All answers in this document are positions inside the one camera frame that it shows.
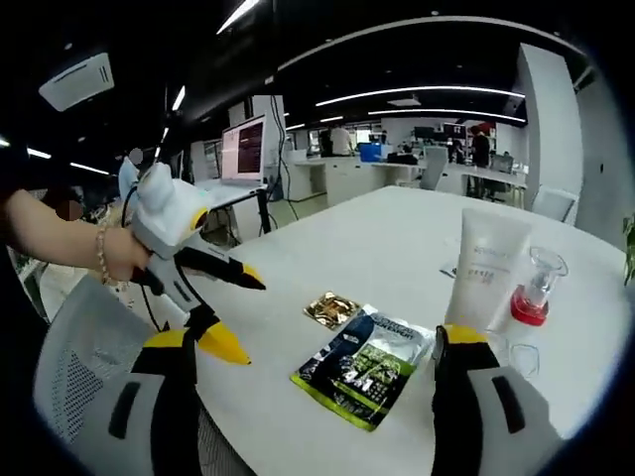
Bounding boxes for large red-collared skincare bottle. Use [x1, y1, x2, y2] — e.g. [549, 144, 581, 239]
[510, 244, 569, 329]

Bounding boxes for long ceiling light strip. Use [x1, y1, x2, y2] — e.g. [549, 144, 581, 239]
[314, 85, 527, 108]
[367, 108, 527, 123]
[215, 0, 262, 37]

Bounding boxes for white office desk row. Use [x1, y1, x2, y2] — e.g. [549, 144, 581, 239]
[287, 158, 424, 202]

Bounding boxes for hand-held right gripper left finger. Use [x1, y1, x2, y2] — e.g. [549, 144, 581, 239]
[78, 326, 202, 476]

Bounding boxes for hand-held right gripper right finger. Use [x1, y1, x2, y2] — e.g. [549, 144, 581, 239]
[430, 324, 565, 476]

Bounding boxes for blue storage bin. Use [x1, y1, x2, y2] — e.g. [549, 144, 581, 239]
[357, 142, 389, 163]

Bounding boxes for person's left hand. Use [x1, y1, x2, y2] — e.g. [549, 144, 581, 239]
[107, 226, 153, 285]

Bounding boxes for white ceiling air conditioner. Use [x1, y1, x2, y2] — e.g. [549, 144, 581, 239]
[38, 51, 117, 113]

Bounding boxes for green potted plant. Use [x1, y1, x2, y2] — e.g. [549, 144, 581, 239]
[621, 212, 635, 287]

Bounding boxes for grey mesh office chair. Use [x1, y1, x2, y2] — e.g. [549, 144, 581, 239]
[31, 274, 259, 476]

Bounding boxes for white skincare tube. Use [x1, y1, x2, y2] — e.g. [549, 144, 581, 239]
[443, 207, 533, 334]

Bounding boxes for gold foil skincare sachet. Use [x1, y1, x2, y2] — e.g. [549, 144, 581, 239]
[303, 291, 364, 331]

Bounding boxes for black hanging cable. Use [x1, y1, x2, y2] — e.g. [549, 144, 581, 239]
[269, 93, 302, 222]

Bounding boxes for gold bead bracelet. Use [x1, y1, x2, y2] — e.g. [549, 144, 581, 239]
[93, 224, 111, 288]

